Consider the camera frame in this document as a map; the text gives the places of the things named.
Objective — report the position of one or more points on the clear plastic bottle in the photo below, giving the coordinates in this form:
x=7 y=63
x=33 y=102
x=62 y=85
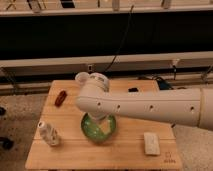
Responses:
x=48 y=133

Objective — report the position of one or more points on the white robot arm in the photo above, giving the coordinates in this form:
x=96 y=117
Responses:
x=190 y=107

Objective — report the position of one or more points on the black smartphone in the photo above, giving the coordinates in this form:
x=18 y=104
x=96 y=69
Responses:
x=134 y=89

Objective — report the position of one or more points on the clear plastic cup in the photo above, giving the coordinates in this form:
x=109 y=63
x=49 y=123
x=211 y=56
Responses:
x=81 y=78

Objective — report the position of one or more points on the green bowl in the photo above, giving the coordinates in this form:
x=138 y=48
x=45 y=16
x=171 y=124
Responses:
x=98 y=132

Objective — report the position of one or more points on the brown red snack bar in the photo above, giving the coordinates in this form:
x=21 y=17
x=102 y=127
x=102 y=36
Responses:
x=60 y=98

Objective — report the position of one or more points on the white rectangular sponge block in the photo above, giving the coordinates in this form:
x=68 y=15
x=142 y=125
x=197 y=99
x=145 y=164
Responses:
x=151 y=142

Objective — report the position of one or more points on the black chair wheel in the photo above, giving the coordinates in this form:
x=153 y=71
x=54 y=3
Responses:
x=6 y=143

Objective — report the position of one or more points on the white wall outlet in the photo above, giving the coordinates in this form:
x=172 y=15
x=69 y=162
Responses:
x=90 y=67

